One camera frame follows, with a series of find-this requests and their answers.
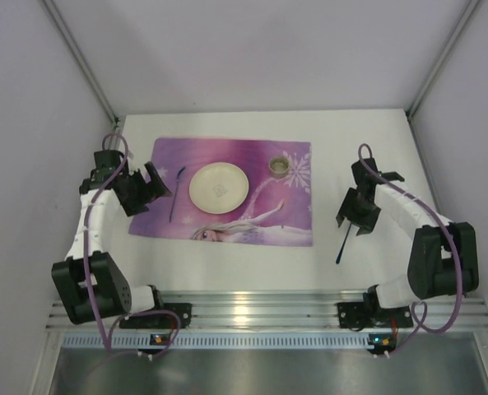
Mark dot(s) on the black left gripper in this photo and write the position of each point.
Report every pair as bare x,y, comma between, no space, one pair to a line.
146,189

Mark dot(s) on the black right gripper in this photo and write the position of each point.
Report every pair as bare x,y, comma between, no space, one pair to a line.
359,218

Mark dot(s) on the blue metallic fork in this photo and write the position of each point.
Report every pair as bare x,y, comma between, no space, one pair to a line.
176,192

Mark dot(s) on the blue metallic spoon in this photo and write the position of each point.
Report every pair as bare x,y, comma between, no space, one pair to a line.
341,250

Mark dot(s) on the white round plate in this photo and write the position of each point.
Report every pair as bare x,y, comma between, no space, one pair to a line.
218,188

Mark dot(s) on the beige speckled cup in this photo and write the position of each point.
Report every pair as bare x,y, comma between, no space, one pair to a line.
279,167

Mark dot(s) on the purple princess cloth placemat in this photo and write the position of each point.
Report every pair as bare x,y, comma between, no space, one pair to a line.
276,212

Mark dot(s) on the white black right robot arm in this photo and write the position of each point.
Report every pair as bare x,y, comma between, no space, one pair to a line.
443,259

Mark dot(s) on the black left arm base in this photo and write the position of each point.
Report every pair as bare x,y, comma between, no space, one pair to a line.
173,315

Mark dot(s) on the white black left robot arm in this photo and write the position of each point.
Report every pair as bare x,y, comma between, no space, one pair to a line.
89,282

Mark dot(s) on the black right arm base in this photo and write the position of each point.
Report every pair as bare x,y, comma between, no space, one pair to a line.
356,316

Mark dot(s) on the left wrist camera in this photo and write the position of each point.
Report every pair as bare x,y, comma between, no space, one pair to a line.
131,162

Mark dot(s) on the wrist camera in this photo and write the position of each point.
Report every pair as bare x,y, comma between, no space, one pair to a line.
131,162
392,176

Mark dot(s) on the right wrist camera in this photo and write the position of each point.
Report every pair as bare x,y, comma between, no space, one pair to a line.
392,176

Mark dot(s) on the aluminium mounting rail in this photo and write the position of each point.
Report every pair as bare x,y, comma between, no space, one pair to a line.
256,311

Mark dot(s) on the slotted grey cable duct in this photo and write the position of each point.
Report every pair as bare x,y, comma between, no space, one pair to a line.
253,341

